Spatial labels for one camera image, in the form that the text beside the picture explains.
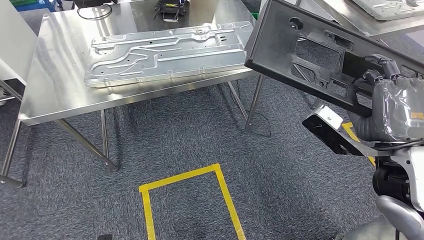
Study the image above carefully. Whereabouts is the black plastic plate part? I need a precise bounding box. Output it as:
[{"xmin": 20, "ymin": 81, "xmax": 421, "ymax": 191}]
[{"xmin": 244, "ymin": 0, "xmax": 424, "ymax": 118}]

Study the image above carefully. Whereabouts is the stamped sheet metal panel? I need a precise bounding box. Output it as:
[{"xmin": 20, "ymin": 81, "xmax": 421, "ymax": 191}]
[
  {"xmin": 83, "ymin": 20, "xmax": 254, "ymax": 89},
  {"xmin": 351, "ymin": 0, "xmax": 424, "ymax": 21}
]

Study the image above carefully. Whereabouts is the white cabinet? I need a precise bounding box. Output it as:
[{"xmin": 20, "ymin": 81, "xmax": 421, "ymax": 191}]
[{"xmin": 0, "ymin": 0, "xmax": 38, "ymax": 86}]

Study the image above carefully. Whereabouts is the black handheld device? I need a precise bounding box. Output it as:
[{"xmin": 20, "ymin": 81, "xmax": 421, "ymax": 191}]
[{"xmin": 153, "ymin": 0, "xmax": 190, "ymax": 23}]

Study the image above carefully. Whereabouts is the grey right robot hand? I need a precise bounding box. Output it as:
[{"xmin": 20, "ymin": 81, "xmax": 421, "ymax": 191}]
[{"xmin": 362, "ymin": 53, "xmax": 424, "ymax": 143}]

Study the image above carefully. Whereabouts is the thin black floor cable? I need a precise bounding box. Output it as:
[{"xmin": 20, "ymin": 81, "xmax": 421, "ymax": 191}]
[{"xmin": 246, "ymin": 110, "xmax": 273, "ymax": 138}]

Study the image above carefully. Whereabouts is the stainless steel workbench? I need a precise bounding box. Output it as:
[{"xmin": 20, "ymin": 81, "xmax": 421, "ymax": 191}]
[
  {"xmin": 0, "ymin": 0, "xmax": 266, "ymax": 190},
  {"xmin": 294, "ymin": 0, "xmax": 424, "ymax": 47}
]

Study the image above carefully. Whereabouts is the black cable loop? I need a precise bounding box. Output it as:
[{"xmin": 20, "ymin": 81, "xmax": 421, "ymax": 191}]
[{"xmin": 76, "ymin": 3, "xmax": 114, "ymax": 21}]

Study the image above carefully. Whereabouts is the green mat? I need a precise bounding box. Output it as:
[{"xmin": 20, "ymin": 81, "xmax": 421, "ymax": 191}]
[{"xmin": 9, "ymin": 0, "xmax": 39, "ymax": 8}]

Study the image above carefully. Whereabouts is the blue metal frame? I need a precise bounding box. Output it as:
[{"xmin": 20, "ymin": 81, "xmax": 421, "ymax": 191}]
[{"xmin": 14, "ymin": 0, "xmax": 57, "ymax": 12}]

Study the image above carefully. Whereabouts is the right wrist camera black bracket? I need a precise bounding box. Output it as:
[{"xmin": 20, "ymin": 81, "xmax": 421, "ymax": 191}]
[{"xmin": 302, "ymin": 105, "xmax": 395, "ymax": 158}]

